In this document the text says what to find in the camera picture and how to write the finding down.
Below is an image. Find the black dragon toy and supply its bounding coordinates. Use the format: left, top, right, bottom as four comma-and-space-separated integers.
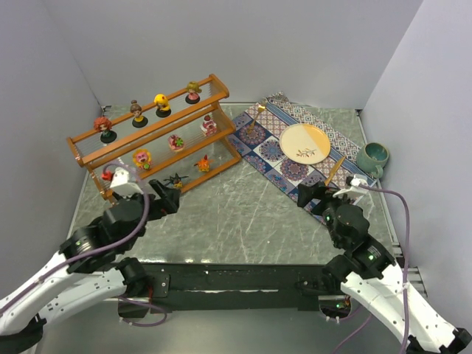
164, 173, 189, 190

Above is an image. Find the orange dragon toy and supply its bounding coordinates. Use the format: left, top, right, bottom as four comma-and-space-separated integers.
193, 155, 213, 173

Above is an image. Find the pink bear sunflower toy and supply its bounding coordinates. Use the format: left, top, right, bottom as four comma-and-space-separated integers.
133, 148, 152, 170

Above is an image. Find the pink bear donut toy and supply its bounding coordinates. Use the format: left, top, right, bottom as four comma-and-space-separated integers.
168, 134, 185, 152

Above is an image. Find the pink bear cake toy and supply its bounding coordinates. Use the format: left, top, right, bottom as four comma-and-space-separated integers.
200, 114, 218, 136

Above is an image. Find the brown hair yellow figurine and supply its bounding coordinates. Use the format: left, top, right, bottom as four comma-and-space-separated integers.
130, 100, 148, 128

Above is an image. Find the red hair green figurine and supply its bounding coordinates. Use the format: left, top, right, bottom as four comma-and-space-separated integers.
94, 116, 117, 144

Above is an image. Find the blonde pink dress figurine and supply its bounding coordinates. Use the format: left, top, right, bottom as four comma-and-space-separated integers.
185, 81, 201, 104

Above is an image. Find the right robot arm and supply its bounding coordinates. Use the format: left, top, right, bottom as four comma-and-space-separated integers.
297, 177, 471, 353

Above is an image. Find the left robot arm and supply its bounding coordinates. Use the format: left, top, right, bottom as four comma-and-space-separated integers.
1, 180, 181, 353

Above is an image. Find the orange wooden acrylic shelf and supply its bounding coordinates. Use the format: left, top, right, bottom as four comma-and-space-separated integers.
66, 74, 241, 201

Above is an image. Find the cream and orange plate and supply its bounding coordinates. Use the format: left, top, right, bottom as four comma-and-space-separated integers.
279, 123, 331, 165

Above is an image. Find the teal ceramic mug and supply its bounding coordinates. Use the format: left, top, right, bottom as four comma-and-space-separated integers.
355, 142, 389, 178

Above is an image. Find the black base beam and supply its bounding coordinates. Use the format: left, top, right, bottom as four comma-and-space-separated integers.
125, 263, 346, 312

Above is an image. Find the gold fork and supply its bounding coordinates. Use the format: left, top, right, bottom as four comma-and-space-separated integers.
246, 98, 267, 133

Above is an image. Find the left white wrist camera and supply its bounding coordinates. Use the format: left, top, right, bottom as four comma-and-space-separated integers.
101, 167, 143, 197

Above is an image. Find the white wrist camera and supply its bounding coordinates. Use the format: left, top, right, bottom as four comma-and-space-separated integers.
333, 174, 368, 199
101, 167, 143, 197

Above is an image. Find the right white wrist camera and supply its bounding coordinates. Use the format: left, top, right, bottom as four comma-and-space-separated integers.
333, 174, 368, 199

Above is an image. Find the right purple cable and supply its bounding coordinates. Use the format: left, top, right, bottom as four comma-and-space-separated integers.
331, 184, 411, 354

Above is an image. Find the purple cable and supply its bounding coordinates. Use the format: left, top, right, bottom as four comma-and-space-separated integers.
0, 164, 169, 327
331, 184, 411, 354

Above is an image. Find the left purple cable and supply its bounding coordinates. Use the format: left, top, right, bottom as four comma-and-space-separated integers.
0, 164, 169, 327

